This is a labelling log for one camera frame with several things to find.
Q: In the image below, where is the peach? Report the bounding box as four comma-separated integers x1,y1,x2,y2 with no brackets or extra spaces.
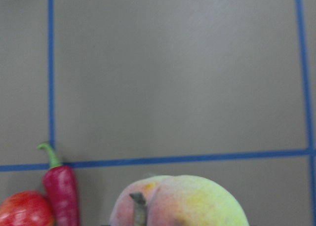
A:
110,175,249,226

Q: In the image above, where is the red apple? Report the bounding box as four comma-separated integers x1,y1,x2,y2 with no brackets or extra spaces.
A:
0,190,55,226

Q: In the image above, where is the brown paper table cover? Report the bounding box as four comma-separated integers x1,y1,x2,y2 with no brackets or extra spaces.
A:
0,0,316,226

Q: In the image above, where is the red chili pepper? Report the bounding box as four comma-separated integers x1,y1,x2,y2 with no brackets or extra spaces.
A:
38,143,81,226

